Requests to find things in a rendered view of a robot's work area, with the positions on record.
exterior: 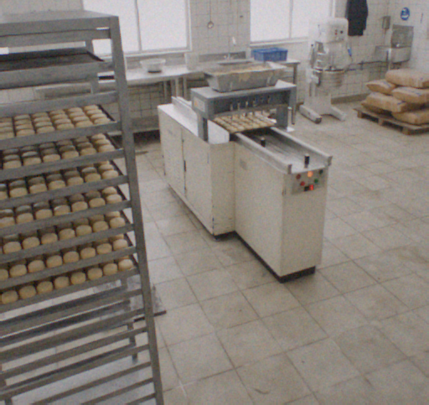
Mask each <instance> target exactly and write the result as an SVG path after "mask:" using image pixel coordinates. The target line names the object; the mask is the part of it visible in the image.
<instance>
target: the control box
mask: <svg viewBox="0 0 429 405"><path fill-rule="evenodd" d="M320 169H321V170H322V171H323V172H322V173H321V174H319V173H318V171H319V170H320ZM309 172H312V173H313V174H312V176H310V177H309V176H308V173H309ZM298 174H300V175H301V177H300V179H297V175H298ZM325 177H326V166H323V165H322V166H317V167H313V168H309V169H301V170H297V171H293V172H292V173H291V174H290V193H291V194H292V195H293V194H296V193H301V192H305V191H306V190H307V189H306V188H307V187H308V190H311V188H312V186H313V190H315V189H319V188H322V187H325ZM316 178H317V179H318V183H317V184H315V183H314V180H315V179H316ZM302 182H305V186H303V187H302V186H301V185H300V184H301V183H302ZM308 190H307V191H308Z"/></svg>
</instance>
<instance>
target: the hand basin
mask: <svg viewBox="0 0 429 405"><path fill-rule="evenodd" d="M382 19H383V22H382V28H383V29H390V20H391V16H390V15H385V16H383V17H382ZM414 33H417V35H416V37H422V38H426V37H427V34H429V8H423V7H421V8H417V9H416V20H415V26H407V25H398V24H393V26H392V32H391V39H390V44H387V45H378V46H375V54H374V58H375V60H383V62H389V63H390V64H389V70H394V68H395V67H394V65H393V69H391V67H392V64H393V63H397V62H400V64H399V65H398V66H401V62H405V60H410V59H411V50H412V45H413V39H414Z"/></svg>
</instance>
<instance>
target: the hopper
mask: <svg viewBox="0 0 429 405"><path fill-rule="evenodd" d="M258 66H260V67H262V68H268V69H269V70H256V71H248V72H242V71H243V70H251V69H250V68H251V67H253V68H256V67H258ZM286 68H287V67H284V66H280V65H274V63H272V62H268V61H267V62H257V63H250V64H249V65H234V66H226V67H218V68H210V69H202V70H201V71H202V72H203V74H204V77H205V79H206V80H207V81H208V82H209V86H210V88H211V89H212V90H214V91H217V92H219V93H223V92H231V91H243V90H249V89H256V88H262V87H270V86H276V85H277V82H278V80H279V79H280V77H281V75H282V73H283V71H284V70H285V69H286ZM232 70H237V71H239V72H240V73H233V74H224V73H230V71H232ZM222 74H224V75H222Z"/></svg>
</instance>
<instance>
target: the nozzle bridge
mask: <svg viewBox="0 0 429 405"><path fill-rule="evenodd" d="M263 93H265V100H264V94H263ZM256 94H257V102H256V107H255V108H253V98H255V101H256ZM272 94H273V96H272ZM249 95H250V96H249ZM241 96H242V104H241ZM268 96H270V98H271V97H272V101H271V104H270V106H268V104H267V99H268ZM233 97H234V98H235V105H234V98H233ZM250 97H251V101H250ZM261 97H262V101H264V102H263V104H262V106H260V99H261ZM245 99H248V105H249V101H250V105H249V106H248V109H245ZM191 100H192V110H193V111H194V112H196V113H197V125H198V137H200V138H201V139H203V140H209V120H213V119H215V118H216V117H226V116H232V115H238V114H243V113H250V112H260V111H267V110H272V109H277V117H276V122H277V124H278V125H279V126H281V127H288V113H289V107H291V108H293V107H296V104H297V86H294V85H291V83H288V82H285V81H282V80H278V82H277V85H276V86H270V87H262V88H256V89H249V90H243V91H231V92H223V93H219V92H217V91H214V90H212V89H211V88H210V87H204V88H197V89H191ZM238 100H240V104H241V107H240V110H237V102H238ZM231 101H232V105H233V106H234V107H233V111H232V112H231V111H230V102H231Z"/></svg>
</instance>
